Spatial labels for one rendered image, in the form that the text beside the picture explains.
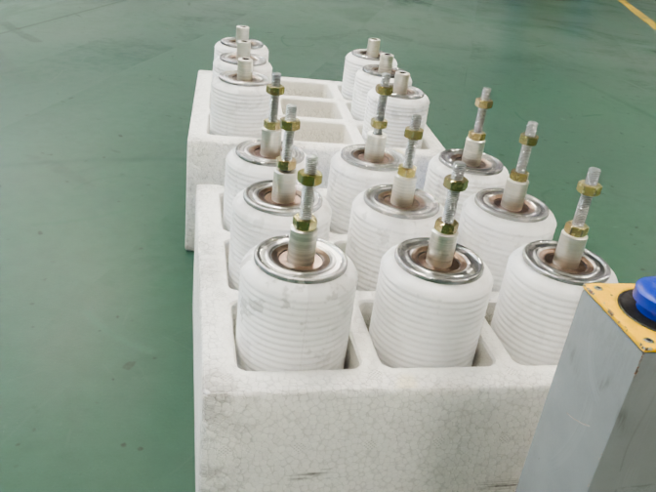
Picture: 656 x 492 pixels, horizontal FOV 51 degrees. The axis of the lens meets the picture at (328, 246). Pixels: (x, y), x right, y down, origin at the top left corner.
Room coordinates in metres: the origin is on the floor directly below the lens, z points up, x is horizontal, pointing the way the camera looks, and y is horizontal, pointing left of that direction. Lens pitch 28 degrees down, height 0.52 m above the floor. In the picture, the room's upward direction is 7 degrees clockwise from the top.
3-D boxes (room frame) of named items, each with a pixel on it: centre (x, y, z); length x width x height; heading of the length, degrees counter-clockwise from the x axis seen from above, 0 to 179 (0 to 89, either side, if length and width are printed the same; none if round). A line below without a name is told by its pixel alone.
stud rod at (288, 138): (0.61, 0.05, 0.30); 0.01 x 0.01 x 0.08
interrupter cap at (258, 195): (0.61, 0.05, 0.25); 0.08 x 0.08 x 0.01
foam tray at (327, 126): (1.15, 0.06, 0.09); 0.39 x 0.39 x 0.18; 11
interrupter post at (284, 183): (0.61, 0.05, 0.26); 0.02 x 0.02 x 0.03
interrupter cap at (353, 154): (0.75, -0.04, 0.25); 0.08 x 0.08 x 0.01
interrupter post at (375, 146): (0.75, -0.04, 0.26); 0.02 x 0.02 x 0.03
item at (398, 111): (1.06, -0.08, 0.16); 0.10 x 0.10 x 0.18
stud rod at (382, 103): (0.75, -0.04, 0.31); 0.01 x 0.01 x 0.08
